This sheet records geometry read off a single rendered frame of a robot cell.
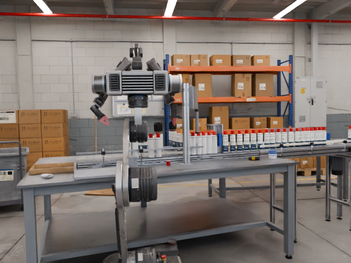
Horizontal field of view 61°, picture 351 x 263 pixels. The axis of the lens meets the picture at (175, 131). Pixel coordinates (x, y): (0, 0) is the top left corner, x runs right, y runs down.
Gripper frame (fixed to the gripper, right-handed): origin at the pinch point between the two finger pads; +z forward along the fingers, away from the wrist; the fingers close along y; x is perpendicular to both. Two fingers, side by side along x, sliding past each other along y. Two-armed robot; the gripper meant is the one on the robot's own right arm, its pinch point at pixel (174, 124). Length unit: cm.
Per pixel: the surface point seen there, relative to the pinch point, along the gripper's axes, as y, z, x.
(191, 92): -4.3, -28.1, 33.4
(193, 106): -5.4, -16.6, 34.3
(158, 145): 21.3, 16.0, 19.2
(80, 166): 85, 28, 22
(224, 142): -42.0, 17.4, 18.5
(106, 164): 65, 28, 22
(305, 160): -339, 92, -206
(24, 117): 169, -9, -314
